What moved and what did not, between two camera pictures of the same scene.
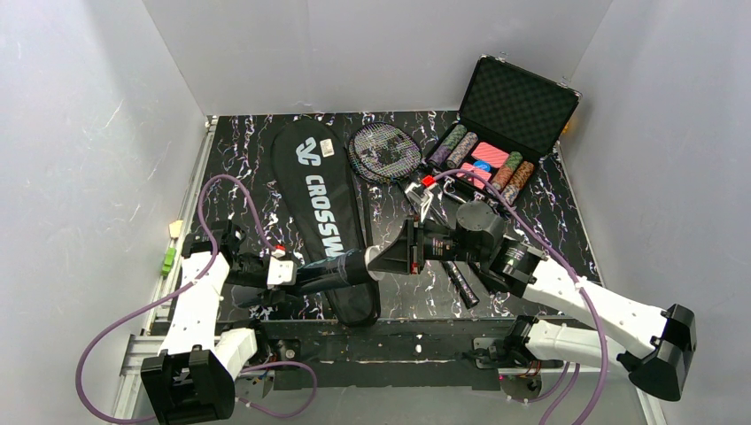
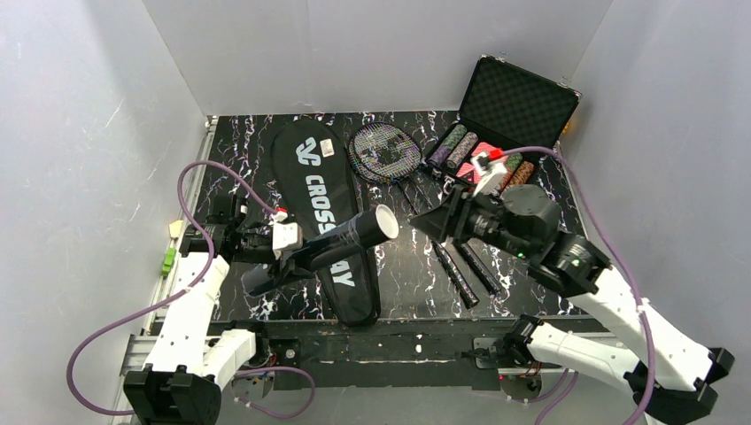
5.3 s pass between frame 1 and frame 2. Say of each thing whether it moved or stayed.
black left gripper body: moved
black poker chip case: stayed
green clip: stayed
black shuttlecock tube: moved
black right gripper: moved
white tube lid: moved
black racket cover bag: stayed
